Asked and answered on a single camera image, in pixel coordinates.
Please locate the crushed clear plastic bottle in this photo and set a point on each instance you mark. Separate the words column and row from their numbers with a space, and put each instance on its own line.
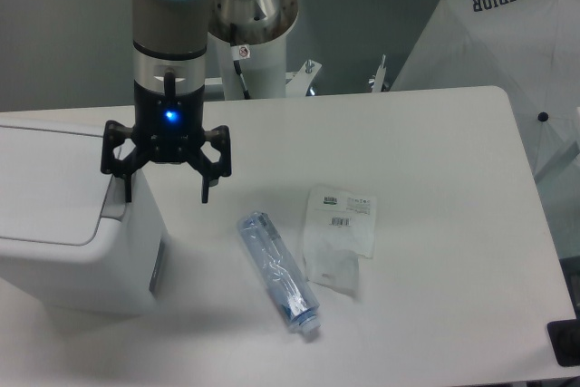
column 281, row 275

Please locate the white umbrella with lettering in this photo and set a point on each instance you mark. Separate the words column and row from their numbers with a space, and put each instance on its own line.
column 528, row 48

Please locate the black device at table edge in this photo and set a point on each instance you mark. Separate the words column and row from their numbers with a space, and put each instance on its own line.
column 564, row 337

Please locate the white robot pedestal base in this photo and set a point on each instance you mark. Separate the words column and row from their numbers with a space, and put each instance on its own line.
column 259, row 71

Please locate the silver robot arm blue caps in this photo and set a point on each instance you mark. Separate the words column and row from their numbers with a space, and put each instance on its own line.
column 170, row 39

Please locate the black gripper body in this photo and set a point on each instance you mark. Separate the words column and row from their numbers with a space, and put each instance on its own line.
column 168, row 130

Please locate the white trash can lid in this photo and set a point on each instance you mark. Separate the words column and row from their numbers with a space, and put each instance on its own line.
column 53, row 193

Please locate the clear plastic packaging bag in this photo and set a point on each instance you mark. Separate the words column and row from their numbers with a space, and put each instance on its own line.
column 339, row 229

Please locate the white trash can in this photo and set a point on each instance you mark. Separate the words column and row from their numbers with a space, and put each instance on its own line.
column 115, row 273

